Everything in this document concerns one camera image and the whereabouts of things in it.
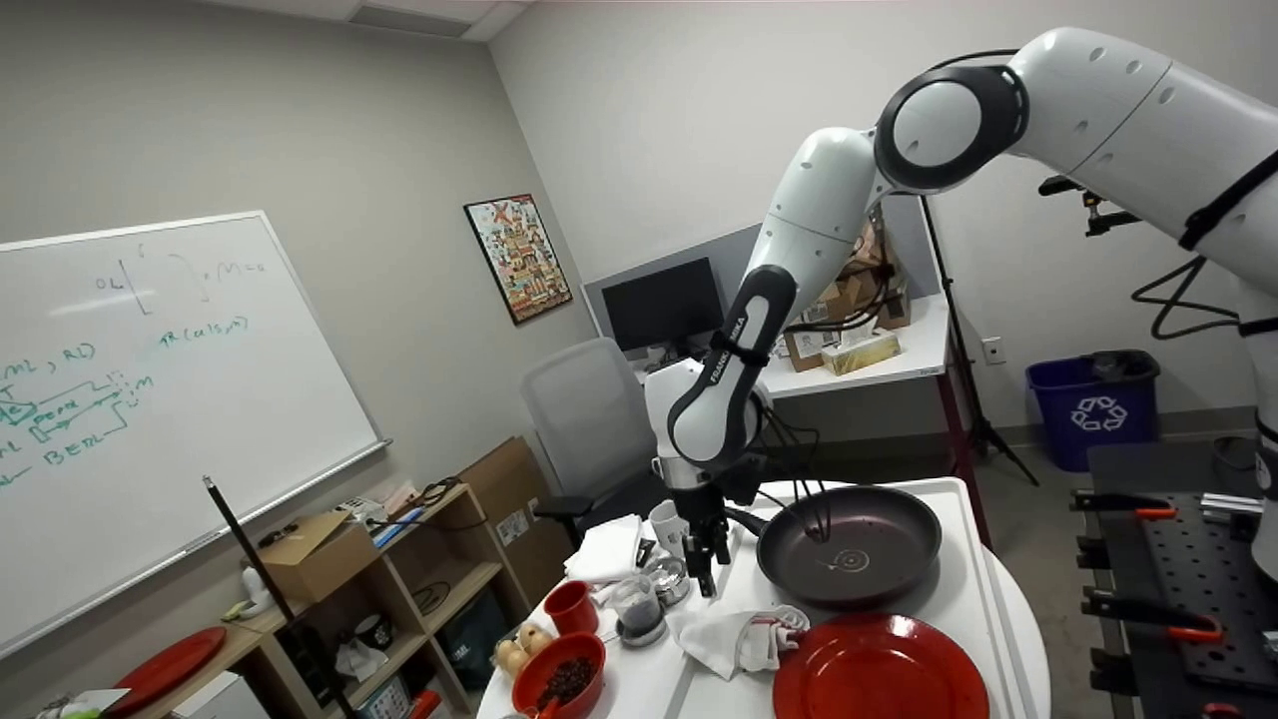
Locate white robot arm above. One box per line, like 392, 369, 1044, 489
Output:
653, 27, 1278, 575

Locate red mug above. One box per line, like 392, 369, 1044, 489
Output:
541, 580, 599, 636

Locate black camera on stand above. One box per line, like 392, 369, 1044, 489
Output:
1036, 177, 1082, 197

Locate black tripod stand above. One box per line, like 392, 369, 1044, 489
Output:
918, 201, 1044, 482

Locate framed poster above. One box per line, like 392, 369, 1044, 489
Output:
463, 193, 569, 323

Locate grey office chair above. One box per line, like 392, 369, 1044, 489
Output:
524, 335, 662, 543

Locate computer monitor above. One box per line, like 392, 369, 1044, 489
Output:
601, 261, 724, 355

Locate black pole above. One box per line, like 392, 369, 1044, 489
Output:
204, 477, 360, 719

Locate whiteboard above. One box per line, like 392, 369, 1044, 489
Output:
0, 213, 380, 656

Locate round white table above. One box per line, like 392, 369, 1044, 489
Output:
472, 477, 1052, 719

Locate wooden shelf unit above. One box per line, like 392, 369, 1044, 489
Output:
129, 481, 528, 719

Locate cardboard box on shelf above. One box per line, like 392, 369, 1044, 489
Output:
258, 510, 374, 603

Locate blue recycling bin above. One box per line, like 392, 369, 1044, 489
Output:
1027, 350, 1158, 470

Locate red plate on shelf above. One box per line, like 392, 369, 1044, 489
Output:
110, 627, 227, 719

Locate white desk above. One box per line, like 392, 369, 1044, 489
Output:
753, 297, 986, 499

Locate dark frying pan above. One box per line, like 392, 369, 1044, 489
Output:
758, 489, 942, 611

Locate red bowl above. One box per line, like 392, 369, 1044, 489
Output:
509, 636, 605, 719

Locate black workbench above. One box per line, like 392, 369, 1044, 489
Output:
1071, 441, 1278, 719

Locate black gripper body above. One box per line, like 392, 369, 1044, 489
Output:
653, 455, 762, 564

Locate white towel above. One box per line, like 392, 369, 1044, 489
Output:
676, 603, 809, 678

